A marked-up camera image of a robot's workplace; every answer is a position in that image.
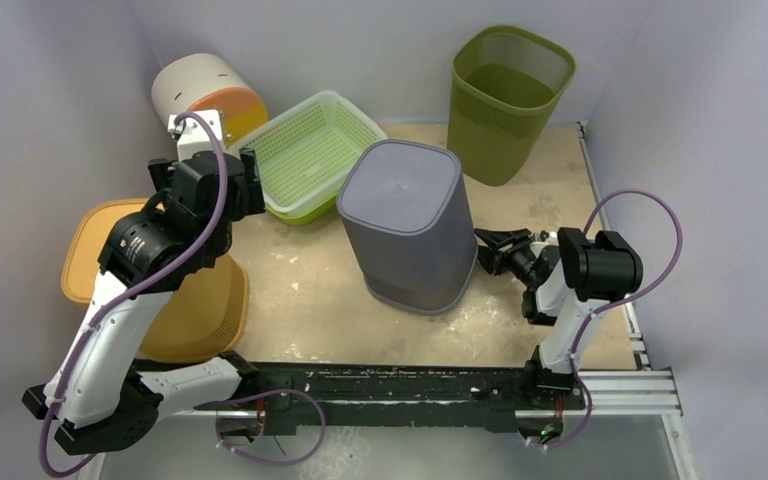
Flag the yellow slatted waste basket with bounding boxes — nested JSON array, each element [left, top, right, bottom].
[[61, 198, 250, 364]]

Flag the grey slatted waste basket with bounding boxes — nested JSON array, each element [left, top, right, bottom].
[[336, 139, 478, 316]]

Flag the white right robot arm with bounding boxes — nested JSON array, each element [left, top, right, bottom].
[[474, 227, 643, 407]]

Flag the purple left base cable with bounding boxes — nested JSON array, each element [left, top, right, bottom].
[[214, 387, 328, 468]]

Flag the green solid tray underneath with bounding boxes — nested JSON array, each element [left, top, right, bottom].
[[265, 148, 387, 227]]

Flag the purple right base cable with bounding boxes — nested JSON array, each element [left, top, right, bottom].
[[523, 374, 595, 452]]

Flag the white drawer cabinet coloured fronts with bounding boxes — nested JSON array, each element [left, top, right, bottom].
[[150, 53, 269, 145]]

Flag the aluminium frame rail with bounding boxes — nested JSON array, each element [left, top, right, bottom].
[[147, 370, 679, 429]]

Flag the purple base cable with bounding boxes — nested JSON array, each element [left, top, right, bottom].
[[523, 374, 595, 452], [214, 387, 328, 468]]

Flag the olive green waste basket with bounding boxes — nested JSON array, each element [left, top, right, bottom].
[[447, 25, 576, 186]]

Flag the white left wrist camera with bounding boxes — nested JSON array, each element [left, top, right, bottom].
[[167, 109, 229, 161]]

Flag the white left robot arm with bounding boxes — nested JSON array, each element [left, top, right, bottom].
[[22, 147, 265, 455]]

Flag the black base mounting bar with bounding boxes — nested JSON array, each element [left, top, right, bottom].
[[214, 360, 586, 436]]

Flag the light green mesh tray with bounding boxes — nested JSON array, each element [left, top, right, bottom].
[[232, 90, 387, 225]]

